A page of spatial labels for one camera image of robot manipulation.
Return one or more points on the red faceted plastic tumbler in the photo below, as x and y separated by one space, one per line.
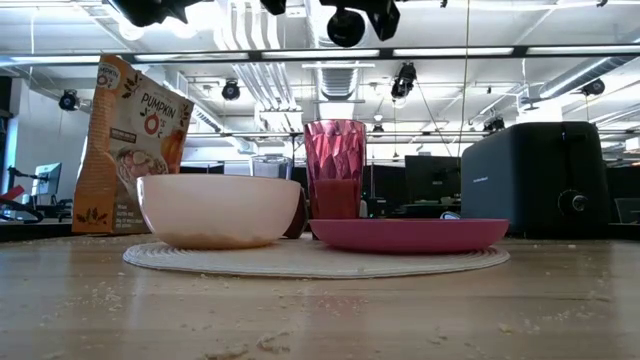
335 160

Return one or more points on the clear drinking glass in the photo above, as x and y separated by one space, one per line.
271 167

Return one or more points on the orange pumpkin cereal box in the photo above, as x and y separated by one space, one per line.
120 125

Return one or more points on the pale pink plastic bowl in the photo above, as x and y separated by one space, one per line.
220 210

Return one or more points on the magenta plastic plate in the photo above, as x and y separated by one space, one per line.
410 235

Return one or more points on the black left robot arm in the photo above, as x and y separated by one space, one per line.
150 10

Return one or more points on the black ceiling spotlight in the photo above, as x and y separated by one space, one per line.
593 87
69 101
404 80
494 124
230 91

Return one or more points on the black computer monitor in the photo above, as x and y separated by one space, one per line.
430 177

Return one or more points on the black two-slot toaster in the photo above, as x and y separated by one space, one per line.
530 175

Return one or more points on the white round woven placemat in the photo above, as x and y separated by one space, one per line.
310 262

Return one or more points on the small desk monitor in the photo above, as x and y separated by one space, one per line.
47 179

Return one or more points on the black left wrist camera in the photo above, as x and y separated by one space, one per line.
346 27

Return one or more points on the black overhead frame beam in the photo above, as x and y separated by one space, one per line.
200 55

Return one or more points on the silver ceiling duct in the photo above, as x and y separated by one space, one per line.
575 80

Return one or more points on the black table edge rail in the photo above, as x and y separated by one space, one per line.
35 232

